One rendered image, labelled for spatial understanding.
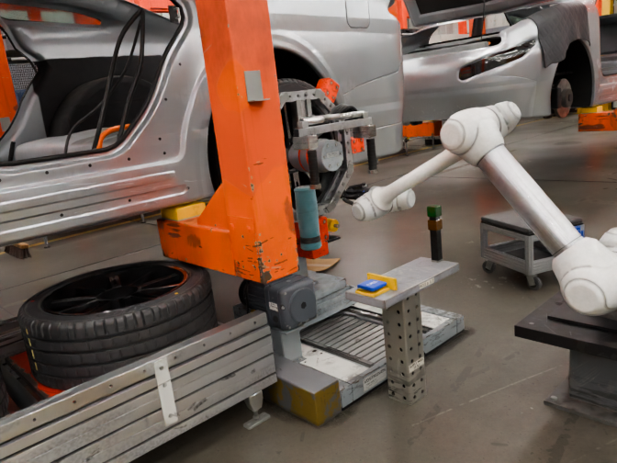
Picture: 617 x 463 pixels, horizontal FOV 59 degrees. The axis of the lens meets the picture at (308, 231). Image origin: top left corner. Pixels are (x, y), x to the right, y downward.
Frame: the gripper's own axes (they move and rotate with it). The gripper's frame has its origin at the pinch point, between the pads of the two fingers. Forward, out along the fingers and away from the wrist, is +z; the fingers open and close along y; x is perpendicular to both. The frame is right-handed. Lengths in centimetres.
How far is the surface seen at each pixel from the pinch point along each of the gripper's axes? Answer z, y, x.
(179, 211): 11, -49, 60
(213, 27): -34, -8, 105
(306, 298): -27, -57, 15
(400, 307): -68, -50, 12
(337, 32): 11, 66, 38
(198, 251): -4, -61, 53
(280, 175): -42, -33, 64
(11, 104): 233, -4, 92
